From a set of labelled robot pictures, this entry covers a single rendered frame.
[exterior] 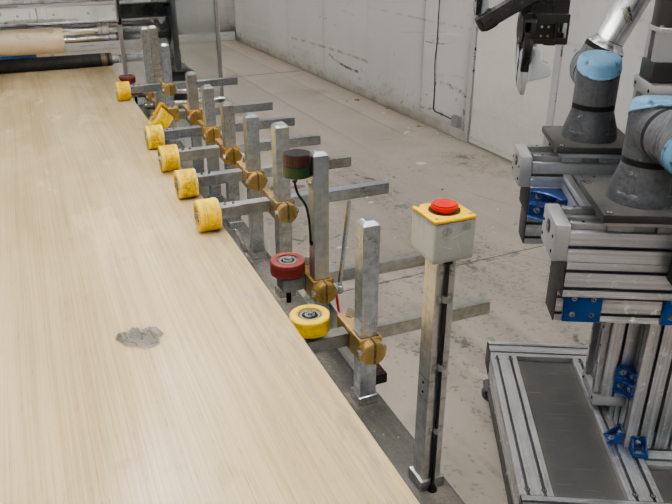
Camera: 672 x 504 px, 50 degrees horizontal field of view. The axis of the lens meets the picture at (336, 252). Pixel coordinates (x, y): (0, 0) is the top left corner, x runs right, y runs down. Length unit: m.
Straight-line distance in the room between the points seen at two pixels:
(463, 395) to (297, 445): 1.70
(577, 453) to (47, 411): 1.52
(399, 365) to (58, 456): 1.92
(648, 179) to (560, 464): 0.90
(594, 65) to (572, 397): 1.04
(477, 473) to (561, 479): 0.37
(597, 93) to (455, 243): 1.13
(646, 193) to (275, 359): 0.88
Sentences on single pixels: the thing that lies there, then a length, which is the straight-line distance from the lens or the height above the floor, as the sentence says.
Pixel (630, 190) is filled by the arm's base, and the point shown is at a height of 1.07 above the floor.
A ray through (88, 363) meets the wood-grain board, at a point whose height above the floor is 0.90.
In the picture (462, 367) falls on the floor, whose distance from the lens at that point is 2.91.
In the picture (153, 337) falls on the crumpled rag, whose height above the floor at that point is 0.91.
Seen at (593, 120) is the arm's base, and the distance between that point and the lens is 2.13.
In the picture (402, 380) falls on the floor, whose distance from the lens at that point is 2.80.
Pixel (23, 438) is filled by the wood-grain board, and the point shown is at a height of 0.90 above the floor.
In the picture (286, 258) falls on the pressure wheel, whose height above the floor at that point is 0.91.
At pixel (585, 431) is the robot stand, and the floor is 0.21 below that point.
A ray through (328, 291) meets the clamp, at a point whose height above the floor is 0.85.
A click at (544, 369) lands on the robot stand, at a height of 0.21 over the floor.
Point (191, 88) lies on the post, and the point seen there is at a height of 1.05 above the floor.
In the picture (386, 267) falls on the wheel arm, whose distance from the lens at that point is 1.73.
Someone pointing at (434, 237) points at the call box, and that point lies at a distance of 1.04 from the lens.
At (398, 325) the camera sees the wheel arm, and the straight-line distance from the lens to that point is 1.50.
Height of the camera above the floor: 1.61
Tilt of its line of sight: 25 degrees down
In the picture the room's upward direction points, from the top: straight up
